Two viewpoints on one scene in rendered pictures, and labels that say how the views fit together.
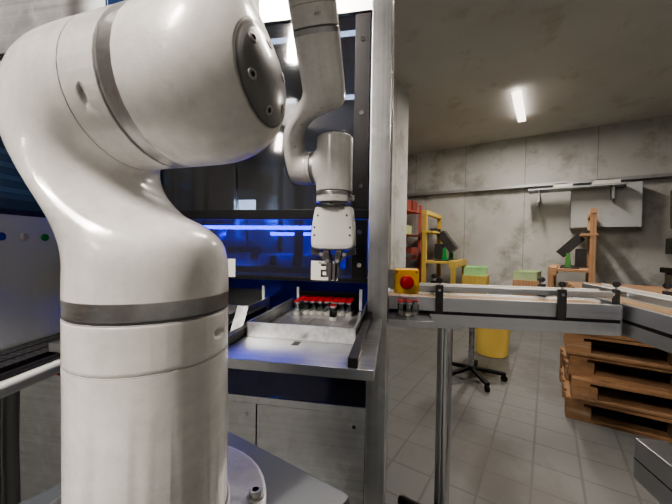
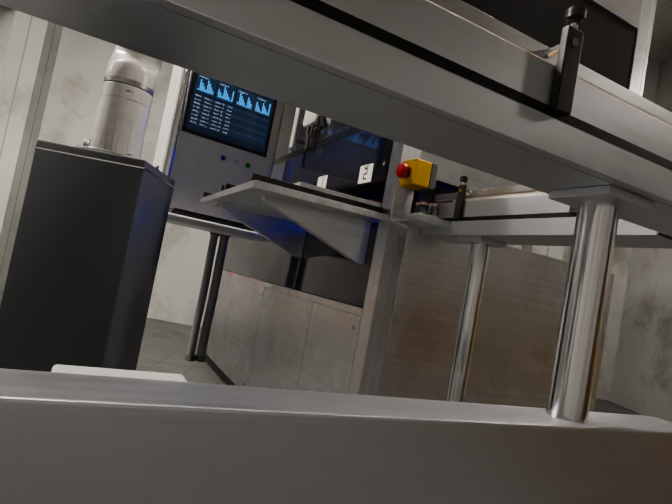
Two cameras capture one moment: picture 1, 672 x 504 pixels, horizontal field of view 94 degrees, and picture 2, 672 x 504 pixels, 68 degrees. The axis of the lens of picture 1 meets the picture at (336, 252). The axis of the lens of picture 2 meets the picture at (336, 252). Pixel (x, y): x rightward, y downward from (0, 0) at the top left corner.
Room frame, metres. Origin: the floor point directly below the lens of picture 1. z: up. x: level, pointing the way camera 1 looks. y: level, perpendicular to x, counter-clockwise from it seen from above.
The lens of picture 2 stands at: (0.01, -1.20, 0.67)
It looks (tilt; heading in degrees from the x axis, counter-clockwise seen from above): 3 degrees up; 54
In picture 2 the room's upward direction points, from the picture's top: 11 degrees clockwise
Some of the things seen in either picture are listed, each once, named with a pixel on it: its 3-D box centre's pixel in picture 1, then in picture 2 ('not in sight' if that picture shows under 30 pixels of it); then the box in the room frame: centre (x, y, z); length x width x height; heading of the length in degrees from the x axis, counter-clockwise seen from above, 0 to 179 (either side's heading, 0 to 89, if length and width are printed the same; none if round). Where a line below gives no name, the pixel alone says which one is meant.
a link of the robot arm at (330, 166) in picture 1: (332, 164); not in sight; (0.74, 0.01, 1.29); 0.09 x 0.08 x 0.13; 73
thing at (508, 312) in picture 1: (491, 300); (531, 208); (1.05, -0.52, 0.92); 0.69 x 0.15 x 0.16; 80
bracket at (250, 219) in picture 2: not in sight; (262, 232); (0.89, 0.48, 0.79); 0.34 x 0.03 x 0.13; 170
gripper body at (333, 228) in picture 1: (333, 225); (318, 108); (0.74, 0.01, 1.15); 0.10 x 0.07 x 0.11; 80
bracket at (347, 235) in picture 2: not in sight; (315, 231); (0.80, -0.01, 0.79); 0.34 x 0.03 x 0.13; 170
